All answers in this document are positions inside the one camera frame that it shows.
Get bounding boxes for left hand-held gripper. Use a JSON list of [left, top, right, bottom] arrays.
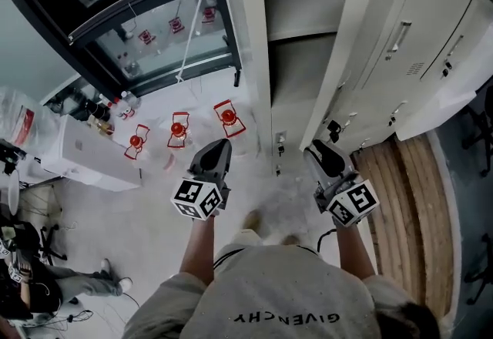
[[170, 138, 233, 222]]

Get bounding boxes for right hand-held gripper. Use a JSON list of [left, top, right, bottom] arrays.
[[303, 139, 381, 229]]

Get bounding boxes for grey metal locker cabinet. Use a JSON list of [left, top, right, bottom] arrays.
[[210, 0, 493, 180]]

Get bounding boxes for person's left forearm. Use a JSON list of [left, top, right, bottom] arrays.
[[179, 216, 216, 287]]

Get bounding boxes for person's right forearm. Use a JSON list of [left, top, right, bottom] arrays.
[[334, 223, 377, 277]]

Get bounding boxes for person's beige shoe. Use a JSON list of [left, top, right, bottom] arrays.
[[242, 209, 265, 231]]

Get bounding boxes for person's light grey trousers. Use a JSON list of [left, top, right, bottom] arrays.
[[229, 228, 267, 253]]

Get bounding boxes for wooden slat platform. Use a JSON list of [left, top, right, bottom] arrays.
[[352, 133, 455, 315]]

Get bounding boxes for clear bottle white cap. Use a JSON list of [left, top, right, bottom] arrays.
[[121, 90, 142, 109]]

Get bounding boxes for amber liquid bottle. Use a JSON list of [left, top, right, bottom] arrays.
[[87, 117, 116, 137]]

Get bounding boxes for dark glass bottle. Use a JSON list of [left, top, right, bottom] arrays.
[[85, 97, 113, 123]]

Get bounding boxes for white flat cardboard box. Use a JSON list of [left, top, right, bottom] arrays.
[[40, 113, 142, 192]]

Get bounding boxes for person's grey t-shirt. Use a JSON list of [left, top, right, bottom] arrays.
[[122, 244, 428, 339]]

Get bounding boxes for plastic-wrapped pack red label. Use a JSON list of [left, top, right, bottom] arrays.
[[0, 86, 45, 153]]

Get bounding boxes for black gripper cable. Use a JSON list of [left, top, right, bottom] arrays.
[[317, 228, 338, 253]]

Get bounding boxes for white cord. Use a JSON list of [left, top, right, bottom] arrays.
[[175, 0, 213, 83]]

